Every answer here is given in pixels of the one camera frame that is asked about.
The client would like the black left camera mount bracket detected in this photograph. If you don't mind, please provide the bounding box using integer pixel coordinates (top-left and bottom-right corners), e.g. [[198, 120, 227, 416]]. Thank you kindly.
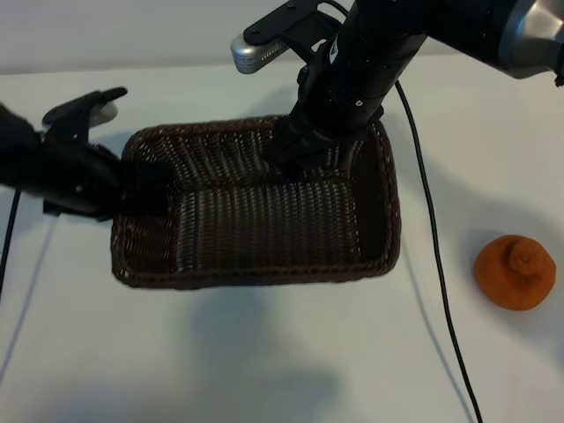
[[41, 86, 129, 142]]

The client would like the dark brown wicker basket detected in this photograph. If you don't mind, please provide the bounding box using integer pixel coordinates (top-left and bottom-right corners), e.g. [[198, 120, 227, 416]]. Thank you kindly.
[[109, 115, 400, 292]]

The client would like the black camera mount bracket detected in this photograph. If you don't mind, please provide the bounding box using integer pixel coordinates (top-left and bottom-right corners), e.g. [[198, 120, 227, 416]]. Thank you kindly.
[[41, 86, 129, 142], [244, 0, 350, 58]]

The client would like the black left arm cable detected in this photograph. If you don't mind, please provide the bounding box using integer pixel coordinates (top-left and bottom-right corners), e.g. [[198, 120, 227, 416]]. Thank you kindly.
[[0, 188, 22, 294]]

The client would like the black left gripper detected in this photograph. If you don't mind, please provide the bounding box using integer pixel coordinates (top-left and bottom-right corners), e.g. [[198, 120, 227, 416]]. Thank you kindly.
[[26, 136, 174, 220]]

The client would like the orange fruit with knob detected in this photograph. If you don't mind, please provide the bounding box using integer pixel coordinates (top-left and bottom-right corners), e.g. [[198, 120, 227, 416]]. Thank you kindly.
[[474, 234, 557, 312]]

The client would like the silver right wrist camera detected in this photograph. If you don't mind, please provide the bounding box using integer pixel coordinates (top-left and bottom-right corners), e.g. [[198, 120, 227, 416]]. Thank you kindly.
[[229, 33, 288, 74]]

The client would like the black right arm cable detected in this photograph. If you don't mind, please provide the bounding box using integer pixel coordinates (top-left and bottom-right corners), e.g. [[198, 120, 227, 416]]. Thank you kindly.
[[394, 81, 482, 423]]

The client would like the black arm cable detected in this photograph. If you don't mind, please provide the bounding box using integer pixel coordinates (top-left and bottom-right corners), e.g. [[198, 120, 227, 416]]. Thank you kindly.
[[394, 81, 482, 423], [0, 188, 22, 294]]

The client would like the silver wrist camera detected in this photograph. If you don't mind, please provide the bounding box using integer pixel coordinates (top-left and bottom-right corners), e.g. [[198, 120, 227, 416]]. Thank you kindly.
[[93, 101, 119, 124], [229, 33, 288, 74]]

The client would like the black right camera mount bracket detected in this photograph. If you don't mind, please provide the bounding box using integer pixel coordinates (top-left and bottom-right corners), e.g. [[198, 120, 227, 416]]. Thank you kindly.
[[244, 0, 350, 58]]

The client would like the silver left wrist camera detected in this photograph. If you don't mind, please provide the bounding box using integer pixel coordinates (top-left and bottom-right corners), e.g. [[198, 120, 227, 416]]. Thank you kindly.
[[93, 101, 119, 124]]

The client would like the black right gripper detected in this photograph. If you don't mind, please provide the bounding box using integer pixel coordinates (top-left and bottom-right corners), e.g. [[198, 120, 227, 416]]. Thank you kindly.
[[263, 48, 384, 180]]

